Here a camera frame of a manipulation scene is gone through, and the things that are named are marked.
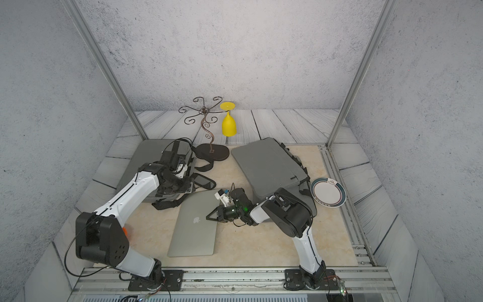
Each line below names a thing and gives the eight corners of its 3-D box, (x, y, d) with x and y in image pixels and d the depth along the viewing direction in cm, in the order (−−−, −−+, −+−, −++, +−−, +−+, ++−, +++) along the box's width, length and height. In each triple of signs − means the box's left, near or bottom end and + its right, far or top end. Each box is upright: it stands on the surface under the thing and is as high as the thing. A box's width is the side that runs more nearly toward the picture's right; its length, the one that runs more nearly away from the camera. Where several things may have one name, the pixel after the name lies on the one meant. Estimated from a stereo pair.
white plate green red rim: (314, 207, 96) (315, 205, 94) (307, 180, 107) (308, 177, 105) (349, 207, 96) (351, 205, 94) (338, 180, 107) (340, 177, 105)
